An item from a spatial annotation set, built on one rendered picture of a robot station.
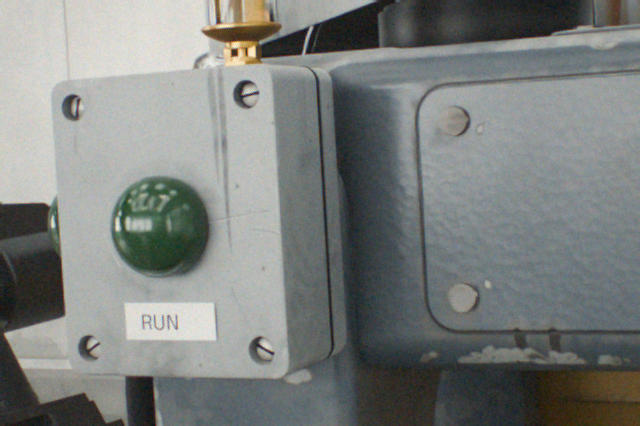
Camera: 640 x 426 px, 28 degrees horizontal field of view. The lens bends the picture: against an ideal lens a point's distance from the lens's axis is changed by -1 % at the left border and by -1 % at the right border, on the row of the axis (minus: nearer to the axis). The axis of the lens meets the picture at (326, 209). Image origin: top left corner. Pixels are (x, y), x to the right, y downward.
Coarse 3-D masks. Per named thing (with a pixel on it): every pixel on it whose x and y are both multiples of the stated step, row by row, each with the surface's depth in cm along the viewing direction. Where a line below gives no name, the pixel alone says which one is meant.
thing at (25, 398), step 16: (0, 336) 68; (0, 352) 67; (0, 368) 66; (16, 368) 67; (0, 384) 66; (16, 384) 66; (0, 400) 65; (16, 400) 66; (32, 400) 67; (64, 400) 68; (80, 400) 70; (0, 416) 63; (16, 416) 64; (32, 416) 65
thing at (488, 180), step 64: (320, 64) 46; (384, 64) 41; (448, 64) 40; (512, 64) 39; (576, 64) 39; (384, 128) 41; (448, 128) 40; (512, 128) 39; (576, 128) 38; (384, 192) 41; (448, 192) 40; (512, 192) 39; (576, 192) 38; (384, 256) 41; (448, 256) 40; (512, 256) 39; (576, 256) 39; (384, 320) 41; (448, 320) 40; (512, 320) 39; (576, 320) 39; (192, 384) 43; (256, 384) 42; (320, 384) 42; (384, 384) 44; (448, 384) 62; (512, 384) 61
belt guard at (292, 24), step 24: (288, 0) 70; (312, 0) 65; (336, 0) 61; (360, 0) 58; (384, 0) 66; (408, 0) 54; (288, 24) 70; (312, 24) 66; (336, 24) 78; (360, 24) 79; (216, 48) 89; (264, 48) 94; (288, 48) 95; (336, 48) 98; (360, 48) 100
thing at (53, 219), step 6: (54, 198) 41; (54, 204) 41; (54, 210) 41; (48, 216) 41; (54, 216) 41; (48, 222) 41; (54, 222) 41; (48, 228) 41; (54, 228) 41; (54, 234) 41; (54, 240) 41; (60, 240) 41; (54, 246) 41; (60, 246) 41; (60, 252) 41
